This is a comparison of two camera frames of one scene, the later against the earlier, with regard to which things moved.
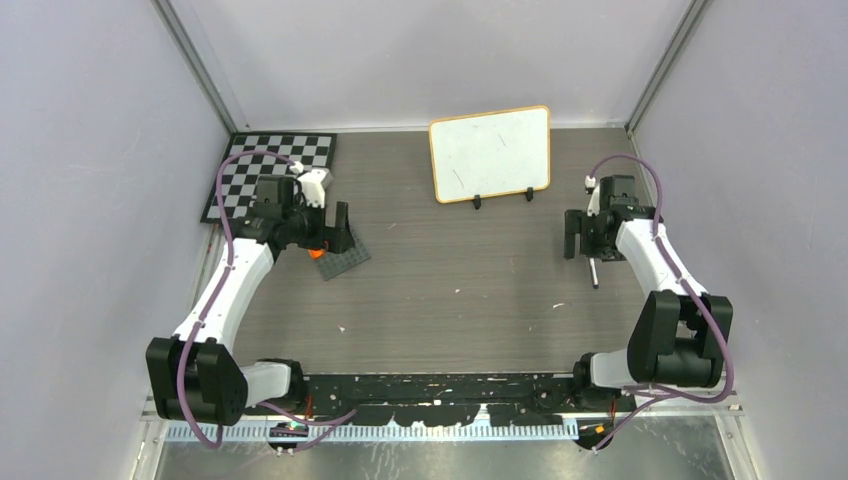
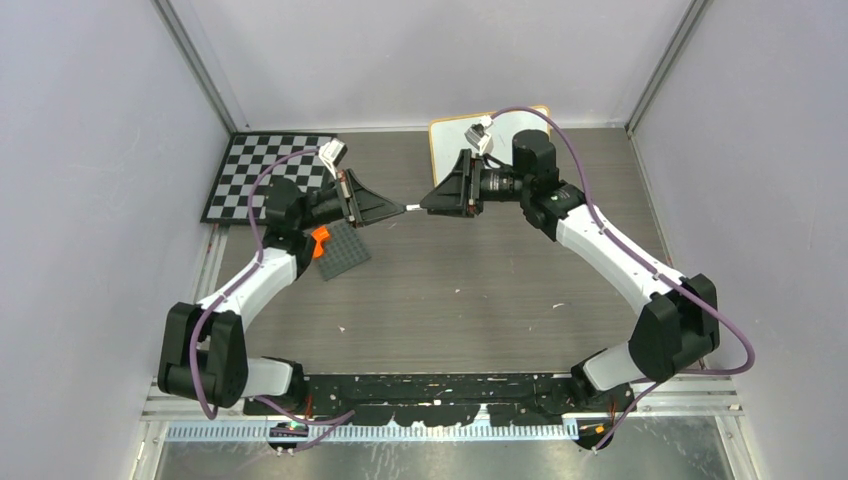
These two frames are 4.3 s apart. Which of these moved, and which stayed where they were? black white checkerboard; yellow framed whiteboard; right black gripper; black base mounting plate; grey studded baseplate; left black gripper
Moved: right black gripper; left black gripper
Stayed: yellow framed whiteboard; grey studded baseplate; black base mounting plate; black white checkerboard
